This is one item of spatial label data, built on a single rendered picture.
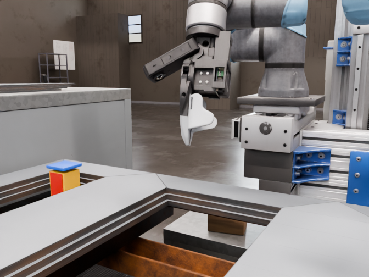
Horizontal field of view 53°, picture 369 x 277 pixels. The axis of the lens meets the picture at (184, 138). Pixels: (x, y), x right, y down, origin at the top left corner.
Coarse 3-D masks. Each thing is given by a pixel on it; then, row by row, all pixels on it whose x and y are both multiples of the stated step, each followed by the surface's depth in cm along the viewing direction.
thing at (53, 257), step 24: (0, 192) 85; (24, 192) 89; (168, 192) 84; (192, 192) 81; (120, 216) 71; (144, 216) 75; (240, 216) 75; (264, 216) 73; (72, 240) 60; (96, 240) 63; (24, 264) 52; (48, 264) 55
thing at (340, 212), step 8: (288, 208) 71; (296, 208) 71; (304, 208) 71; (312, 208) 71; (320, 208) 71; (328, 208) 71; (336, 208) 71; (344, 208) 71; (336, 216) 67; (344, 216) 67; (352, 216) 67; (360, 216) 67
